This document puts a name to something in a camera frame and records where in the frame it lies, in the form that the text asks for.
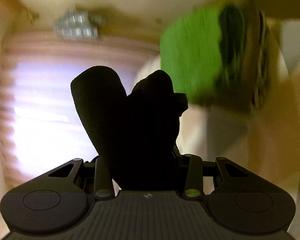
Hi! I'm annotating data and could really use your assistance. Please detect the green folded garment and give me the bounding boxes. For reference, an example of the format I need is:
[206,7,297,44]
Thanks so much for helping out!
[160,3,247,105]

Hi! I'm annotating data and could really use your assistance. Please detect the pink curtain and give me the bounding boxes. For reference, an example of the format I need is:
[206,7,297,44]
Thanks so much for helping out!
[0,32,159,187]

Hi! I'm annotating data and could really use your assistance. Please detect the black trousers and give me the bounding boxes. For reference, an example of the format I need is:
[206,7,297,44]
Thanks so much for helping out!
[71,66,188,191]

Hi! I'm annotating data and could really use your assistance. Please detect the silver puffer jacket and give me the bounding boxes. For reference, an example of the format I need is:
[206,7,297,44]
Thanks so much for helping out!
[52,8,107,40]

